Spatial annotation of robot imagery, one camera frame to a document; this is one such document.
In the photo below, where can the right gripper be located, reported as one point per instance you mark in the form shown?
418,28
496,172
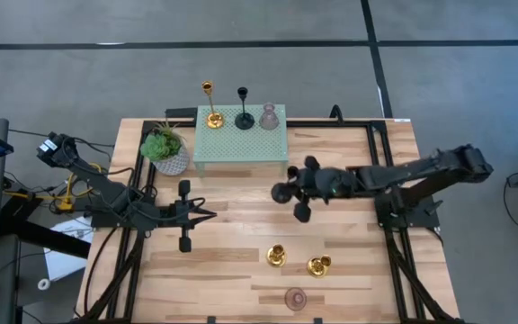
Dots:
316,184

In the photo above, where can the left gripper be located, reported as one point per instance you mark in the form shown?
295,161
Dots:
182,213

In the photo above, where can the black candlestick holder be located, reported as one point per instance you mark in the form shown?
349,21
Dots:
244,121
280,193

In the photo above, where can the pink ribbed glass candle holder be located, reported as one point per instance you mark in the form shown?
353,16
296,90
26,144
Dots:
269,120
295,299

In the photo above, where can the tall gold candlestick holder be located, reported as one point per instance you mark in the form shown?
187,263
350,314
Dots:
214,120

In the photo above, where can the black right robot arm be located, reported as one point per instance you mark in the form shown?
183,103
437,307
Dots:
421,168

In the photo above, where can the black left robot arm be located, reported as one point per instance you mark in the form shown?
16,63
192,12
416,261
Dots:
106,189

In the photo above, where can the green perforated metal shelf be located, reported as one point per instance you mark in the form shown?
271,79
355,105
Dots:
241,144

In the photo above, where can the potted green succulent plant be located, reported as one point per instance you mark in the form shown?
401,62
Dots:
162,146

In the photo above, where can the black rectangular box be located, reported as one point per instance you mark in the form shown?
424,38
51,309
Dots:
180,112

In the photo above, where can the white paper sheet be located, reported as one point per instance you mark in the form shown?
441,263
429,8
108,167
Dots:
61,265

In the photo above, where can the black stand beam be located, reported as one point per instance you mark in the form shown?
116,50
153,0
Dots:
47,238

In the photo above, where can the white tape roll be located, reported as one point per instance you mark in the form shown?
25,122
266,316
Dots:
39,284

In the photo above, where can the black aluminium table frame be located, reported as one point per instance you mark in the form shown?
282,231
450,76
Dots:
322,123

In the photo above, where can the black table-level camera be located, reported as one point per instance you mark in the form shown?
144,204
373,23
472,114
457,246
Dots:
211,320

